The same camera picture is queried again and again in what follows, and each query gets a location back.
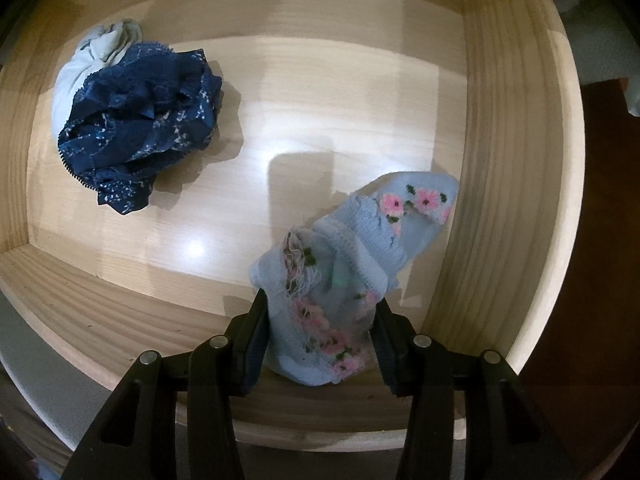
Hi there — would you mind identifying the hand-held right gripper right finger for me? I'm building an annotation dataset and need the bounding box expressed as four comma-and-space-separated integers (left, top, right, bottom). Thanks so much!
372, 300, 583, 480

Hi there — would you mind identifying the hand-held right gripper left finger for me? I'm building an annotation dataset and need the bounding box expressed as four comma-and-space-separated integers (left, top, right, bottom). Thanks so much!
62, 287, 271, 480

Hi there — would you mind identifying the light blue floral sock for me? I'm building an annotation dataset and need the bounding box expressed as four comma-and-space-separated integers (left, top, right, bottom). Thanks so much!
249, 171, 460, 387

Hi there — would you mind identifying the grey-fronted wooden drawer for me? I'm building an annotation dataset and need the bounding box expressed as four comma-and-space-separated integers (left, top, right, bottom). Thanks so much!
0, 0, 586, 461

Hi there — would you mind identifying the navy lace underwear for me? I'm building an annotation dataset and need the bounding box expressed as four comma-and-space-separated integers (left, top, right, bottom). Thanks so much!
57, 42, 224, 216

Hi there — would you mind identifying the pale green underwear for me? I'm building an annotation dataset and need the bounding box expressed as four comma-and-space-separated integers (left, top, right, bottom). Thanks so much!
51, 19, 147, 138

